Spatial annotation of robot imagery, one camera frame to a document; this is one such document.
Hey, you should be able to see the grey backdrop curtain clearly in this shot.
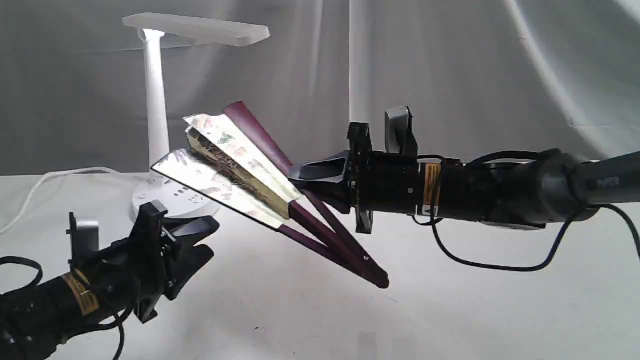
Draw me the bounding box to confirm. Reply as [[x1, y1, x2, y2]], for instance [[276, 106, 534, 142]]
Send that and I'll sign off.
[[1, 0, 639, 175]]

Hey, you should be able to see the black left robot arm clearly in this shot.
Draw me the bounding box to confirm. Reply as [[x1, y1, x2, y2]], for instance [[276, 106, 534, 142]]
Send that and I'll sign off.
[[1, 201, 220, 360]]

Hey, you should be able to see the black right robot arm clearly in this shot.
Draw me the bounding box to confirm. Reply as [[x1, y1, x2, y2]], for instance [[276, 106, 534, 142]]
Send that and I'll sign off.
[[288, 120, 639, 234]]

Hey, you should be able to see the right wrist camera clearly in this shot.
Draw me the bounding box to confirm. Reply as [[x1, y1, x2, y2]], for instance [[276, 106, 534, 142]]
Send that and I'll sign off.
[[384, 105, 418, 158]]

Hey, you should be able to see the white lamp power cable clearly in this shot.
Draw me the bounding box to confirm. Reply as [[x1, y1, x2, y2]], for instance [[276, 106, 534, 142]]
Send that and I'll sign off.
[[0, 167, 150, 236]]

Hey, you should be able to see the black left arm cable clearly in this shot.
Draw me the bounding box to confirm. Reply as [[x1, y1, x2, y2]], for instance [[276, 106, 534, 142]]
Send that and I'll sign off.
[[0, 255, 141, 360]]

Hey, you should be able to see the white desk lamp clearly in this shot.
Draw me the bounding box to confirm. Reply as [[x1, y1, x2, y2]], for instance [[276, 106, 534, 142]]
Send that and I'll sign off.
[[122, 13, 271, 219]]

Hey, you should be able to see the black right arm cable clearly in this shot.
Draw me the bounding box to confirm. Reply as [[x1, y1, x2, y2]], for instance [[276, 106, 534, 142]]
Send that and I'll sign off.
[[412, 150, 640, 273]]

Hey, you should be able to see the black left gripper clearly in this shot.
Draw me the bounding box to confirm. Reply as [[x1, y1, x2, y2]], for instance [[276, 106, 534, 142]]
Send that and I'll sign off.
[[90, 200, 220, 324]]

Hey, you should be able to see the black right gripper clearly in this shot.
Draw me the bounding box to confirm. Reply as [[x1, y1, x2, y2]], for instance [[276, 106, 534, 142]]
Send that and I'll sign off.
[[288, 122, 425, 235]]

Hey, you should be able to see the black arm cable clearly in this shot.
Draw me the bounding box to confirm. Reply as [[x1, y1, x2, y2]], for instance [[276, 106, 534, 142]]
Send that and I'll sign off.
[[412, 150, 640, 273], [0, 255, 141, 360]]

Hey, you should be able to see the painted paper folding fan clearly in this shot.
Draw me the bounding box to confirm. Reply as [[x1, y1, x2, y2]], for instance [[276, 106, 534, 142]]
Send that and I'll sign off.
[[151, 101, 390, 289]]

